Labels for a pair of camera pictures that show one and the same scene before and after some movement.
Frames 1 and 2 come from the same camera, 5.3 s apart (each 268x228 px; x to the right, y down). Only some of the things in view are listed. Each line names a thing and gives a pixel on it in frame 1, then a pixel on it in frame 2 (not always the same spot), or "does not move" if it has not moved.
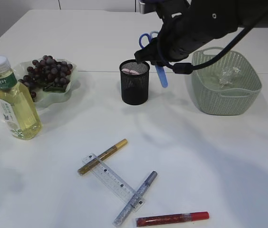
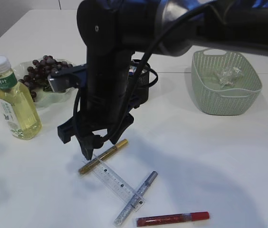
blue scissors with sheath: x=160 y=69 -> x=131 y=70
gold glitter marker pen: x=90 y=164 does not move
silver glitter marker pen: x=135 y=199 does not move
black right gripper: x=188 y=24 -> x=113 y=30
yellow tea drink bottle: x=15 y=105 does not move
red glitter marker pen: x=142 y=222 does not move
